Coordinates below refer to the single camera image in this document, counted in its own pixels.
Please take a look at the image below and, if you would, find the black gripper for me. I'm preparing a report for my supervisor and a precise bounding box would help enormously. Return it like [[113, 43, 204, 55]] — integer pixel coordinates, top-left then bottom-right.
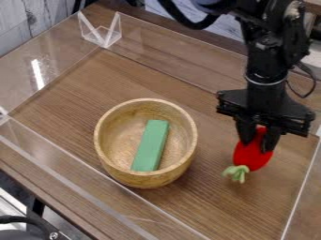
[[216, 89, 315, 153]]

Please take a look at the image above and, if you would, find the red plush fruit green stem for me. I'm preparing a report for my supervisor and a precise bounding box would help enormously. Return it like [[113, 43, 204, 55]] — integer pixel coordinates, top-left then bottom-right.
[[222, 127, 273, 184]]

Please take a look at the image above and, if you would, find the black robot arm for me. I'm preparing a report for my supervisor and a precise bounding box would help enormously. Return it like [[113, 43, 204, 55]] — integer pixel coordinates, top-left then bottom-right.
[[194, 0, 314, 153]]

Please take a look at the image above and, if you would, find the wooden bowl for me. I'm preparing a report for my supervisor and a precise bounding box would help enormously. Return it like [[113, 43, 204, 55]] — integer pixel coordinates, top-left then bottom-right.
[[92, 98, 198, 188]]

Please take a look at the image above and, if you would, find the green rectangular block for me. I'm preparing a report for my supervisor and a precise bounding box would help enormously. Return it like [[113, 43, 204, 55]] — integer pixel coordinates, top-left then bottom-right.
[[130, 120, 170, 172]]

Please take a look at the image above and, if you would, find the black cable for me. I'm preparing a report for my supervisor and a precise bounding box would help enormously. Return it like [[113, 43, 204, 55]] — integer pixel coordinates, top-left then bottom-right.
[[156, 0, 223, 31]]

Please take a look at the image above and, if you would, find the clear acrylic corner bracket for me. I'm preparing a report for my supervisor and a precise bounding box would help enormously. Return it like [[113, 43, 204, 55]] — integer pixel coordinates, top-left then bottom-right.
[[76, 11, 121, 49]]

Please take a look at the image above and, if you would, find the black table frame leg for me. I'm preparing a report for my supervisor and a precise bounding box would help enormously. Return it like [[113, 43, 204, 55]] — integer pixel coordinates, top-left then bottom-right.
[[27, 197, 69, 240]]

